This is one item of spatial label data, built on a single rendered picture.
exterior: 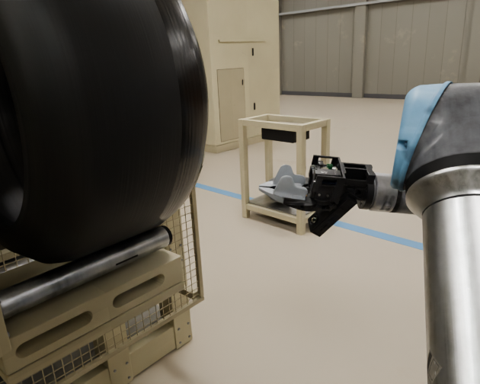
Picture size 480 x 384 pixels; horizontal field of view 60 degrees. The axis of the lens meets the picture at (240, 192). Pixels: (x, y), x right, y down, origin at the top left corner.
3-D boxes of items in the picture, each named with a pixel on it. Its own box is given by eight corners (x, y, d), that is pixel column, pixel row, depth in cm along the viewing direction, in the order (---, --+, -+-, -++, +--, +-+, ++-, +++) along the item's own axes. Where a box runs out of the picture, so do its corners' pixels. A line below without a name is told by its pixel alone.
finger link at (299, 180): (261, 158, 80) (308, 162, 81) (257, 183, 84) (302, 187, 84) (261, 168, 78) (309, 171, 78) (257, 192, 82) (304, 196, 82)
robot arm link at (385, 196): (379, 196, 86) (389, 222, 80) (358, 193, 86) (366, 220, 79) (391, 166, 81) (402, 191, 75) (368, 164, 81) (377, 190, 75)
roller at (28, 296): (-15, 314, 66) (-4, 330, 63) (-20, 292, 64) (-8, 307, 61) (159, 238, 90) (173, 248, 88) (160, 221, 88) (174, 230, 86)
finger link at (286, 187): (261, 168, 78) (309, 171, 78) (257, 192, 82) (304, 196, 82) (261, 177, 76) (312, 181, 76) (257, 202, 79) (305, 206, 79)
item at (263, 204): (302, 235, 299) (302, 125, 274) (241, 216, 339) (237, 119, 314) (328, 221, 322) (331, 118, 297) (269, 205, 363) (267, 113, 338)
